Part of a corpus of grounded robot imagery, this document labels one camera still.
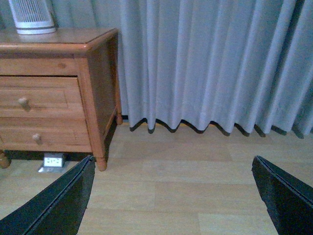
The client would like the wooden nightstand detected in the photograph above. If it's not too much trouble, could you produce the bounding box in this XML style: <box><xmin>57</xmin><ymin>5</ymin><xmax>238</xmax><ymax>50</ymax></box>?
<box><xmin>0</xmin><ymin>28</ymin><xmax>123</xmax><ymax>171</ymax></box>

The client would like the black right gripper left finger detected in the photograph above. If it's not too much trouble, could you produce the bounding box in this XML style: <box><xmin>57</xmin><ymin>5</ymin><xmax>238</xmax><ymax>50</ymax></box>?
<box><xmin>0</xmin><ymin>156</ymin><xmax>95</xmax><ymax>235</ymax></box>

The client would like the white floor power outlet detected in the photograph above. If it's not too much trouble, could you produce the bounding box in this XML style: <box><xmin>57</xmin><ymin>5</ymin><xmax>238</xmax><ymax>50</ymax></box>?
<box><xmin>38</xmin><ymin>152</ymin><xmax>66</xmax><ymax>173</ymax></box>

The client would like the white cylindrical air purifier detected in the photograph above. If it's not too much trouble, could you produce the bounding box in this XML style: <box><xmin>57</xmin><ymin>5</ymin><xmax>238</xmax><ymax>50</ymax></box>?
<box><xmin>9</xmin><ymin>0</ymin><xmax>56</xmax><ymax>35</ymax></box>

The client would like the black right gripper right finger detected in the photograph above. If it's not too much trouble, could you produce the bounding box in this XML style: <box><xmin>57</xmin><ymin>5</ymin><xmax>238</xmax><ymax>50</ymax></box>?
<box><xmin>252</xmin><ymin>156</ymin><xmax>313</xmax><ymax>235</ymax></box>

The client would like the grey curtain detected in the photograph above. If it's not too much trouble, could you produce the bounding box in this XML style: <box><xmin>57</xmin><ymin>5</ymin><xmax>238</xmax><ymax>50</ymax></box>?
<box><xmin>0</xmin><ymin>0</ymin><xmax>313</xmax><ymax>140</ymax></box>

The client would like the wooden drawer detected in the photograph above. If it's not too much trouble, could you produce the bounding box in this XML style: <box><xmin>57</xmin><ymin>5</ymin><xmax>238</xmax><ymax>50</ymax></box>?
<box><xmin>0</xmin><ymin>76</ymin><xmax>85</xmax><ymax>119</ymax></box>
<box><xmin>0</xmin><ymin>118</ymin><xmax>90</xmax><ymax>148</ymax></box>

